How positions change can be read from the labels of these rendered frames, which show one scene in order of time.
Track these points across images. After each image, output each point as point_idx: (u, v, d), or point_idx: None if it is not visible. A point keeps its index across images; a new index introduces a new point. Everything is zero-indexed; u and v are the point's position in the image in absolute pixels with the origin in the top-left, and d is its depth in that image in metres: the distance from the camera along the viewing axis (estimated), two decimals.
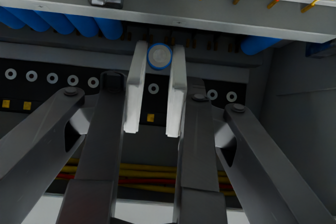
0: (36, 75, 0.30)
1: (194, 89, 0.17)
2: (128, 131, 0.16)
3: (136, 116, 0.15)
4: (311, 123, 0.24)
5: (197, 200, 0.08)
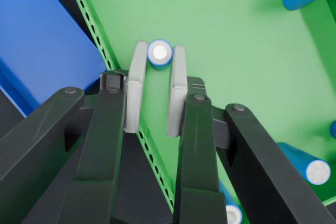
0: None
1: (195, 89, 0.17)
2: (128, 131, 0.16)
3: (136, 116, 0.15)
4: None
5: (197, 200, 0.08)
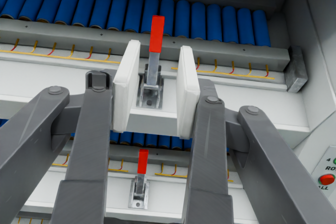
0: None
1: (205, 91, 0.17)
2: (115, 131, 0.16)
3: (123, 116, 0.15)
4: None
5: (204, 202, 0.08)
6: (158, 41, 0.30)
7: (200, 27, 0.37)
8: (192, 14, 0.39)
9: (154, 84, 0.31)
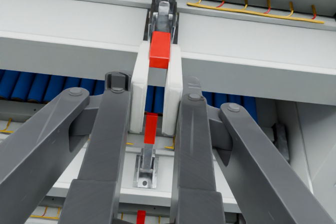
0: None
1: (190, 88, 0.17)
2: (132, 132, 0.16)
3: (140, 117, 0.16)
4: None
5: (194, 200, 0.08)
6: (164, 38, 0.20)
7: None
8: None
9: (166, 20, 0.24)
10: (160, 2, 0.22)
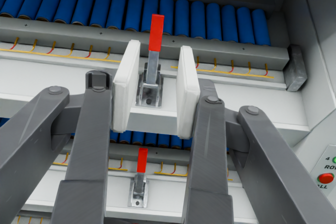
0: None
1: (205, 91, 0.17)
2: (115, 131, 0.16)
3: (123, 116, 0.15)
4: None
5: (204, 202, 0.08)
6: (157, 40, 0.30)
7: (200, 26, 0.37)
8: (192, 13, 0.39)
9: (153, 83, 0.31)
10: None
